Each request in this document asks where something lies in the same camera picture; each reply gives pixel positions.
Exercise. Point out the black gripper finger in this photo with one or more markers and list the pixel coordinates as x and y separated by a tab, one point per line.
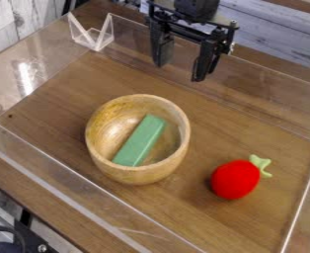
207	60
162	42

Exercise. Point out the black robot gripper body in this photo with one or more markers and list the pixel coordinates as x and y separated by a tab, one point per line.
194	19

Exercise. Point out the green rectangular block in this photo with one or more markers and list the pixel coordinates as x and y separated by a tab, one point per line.
140	143

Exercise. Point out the brown wooden bowl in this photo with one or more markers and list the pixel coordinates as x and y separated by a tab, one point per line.
111	126

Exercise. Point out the red plush strawberry toy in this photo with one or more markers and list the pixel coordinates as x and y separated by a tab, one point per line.
235	179

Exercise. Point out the clear acrylic tray wall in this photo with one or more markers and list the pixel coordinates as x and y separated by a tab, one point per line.
81	211

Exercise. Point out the black clamp with cable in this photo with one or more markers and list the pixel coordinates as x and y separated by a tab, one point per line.
27	241

